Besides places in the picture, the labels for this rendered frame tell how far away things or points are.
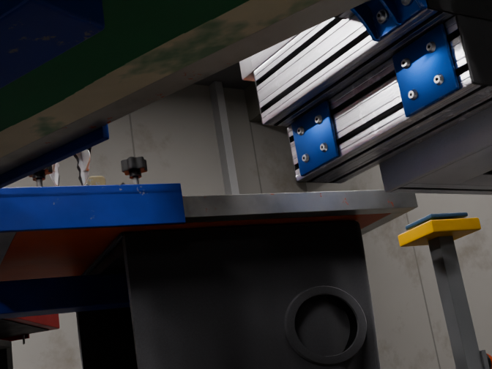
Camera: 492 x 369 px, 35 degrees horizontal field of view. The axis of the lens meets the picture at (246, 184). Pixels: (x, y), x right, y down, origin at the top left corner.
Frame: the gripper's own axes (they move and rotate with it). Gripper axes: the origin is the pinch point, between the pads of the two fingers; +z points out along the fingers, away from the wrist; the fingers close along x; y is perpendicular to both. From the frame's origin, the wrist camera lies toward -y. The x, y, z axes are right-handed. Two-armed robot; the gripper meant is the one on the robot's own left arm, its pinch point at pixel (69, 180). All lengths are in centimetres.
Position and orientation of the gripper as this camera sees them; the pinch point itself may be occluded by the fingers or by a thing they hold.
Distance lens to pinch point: 160.9
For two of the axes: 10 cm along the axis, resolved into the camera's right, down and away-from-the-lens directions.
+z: 1.4, 9.5, -2.7
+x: 9.1, -0.2, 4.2
